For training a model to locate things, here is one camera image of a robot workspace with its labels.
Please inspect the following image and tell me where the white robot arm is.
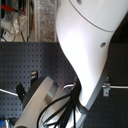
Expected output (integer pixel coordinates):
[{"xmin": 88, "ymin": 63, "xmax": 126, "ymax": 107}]
[{"xmin": 14, "ymin": 0, "xmax": 128, "ymax": 128}]

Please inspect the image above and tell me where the metal cable clip right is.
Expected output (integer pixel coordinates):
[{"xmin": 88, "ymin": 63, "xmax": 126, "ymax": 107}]
[{"xmin": 102, "ymin": 77, "xmax": 111, "ymax": 97}]

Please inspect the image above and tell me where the black perforated board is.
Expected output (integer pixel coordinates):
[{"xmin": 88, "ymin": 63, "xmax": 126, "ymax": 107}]
[{"xmin": 0, "ymin": 42, "xmax": 128, "ymax": 128}]

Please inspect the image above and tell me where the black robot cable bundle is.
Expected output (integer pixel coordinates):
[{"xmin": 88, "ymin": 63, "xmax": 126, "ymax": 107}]
[{"xmin": 36, "ymin": 77, "xmax": 83, "ymax": 128}]

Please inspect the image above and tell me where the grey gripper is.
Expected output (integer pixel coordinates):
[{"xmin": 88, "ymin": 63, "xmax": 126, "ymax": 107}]
[{"xmin": 14, "ymin": 70, "xmax": 87, "ymax": 128}]

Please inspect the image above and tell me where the white box with label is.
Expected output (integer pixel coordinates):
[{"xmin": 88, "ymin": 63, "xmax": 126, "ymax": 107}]
[{"xmin": 2, "ymin": 30, "xmax": 14, "ymax": 42}]

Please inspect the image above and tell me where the red handled tool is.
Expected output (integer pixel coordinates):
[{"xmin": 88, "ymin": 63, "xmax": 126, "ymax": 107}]
[{"xmin": 0, "ymin": 3, "xmax": 24, "ymax": 15}]

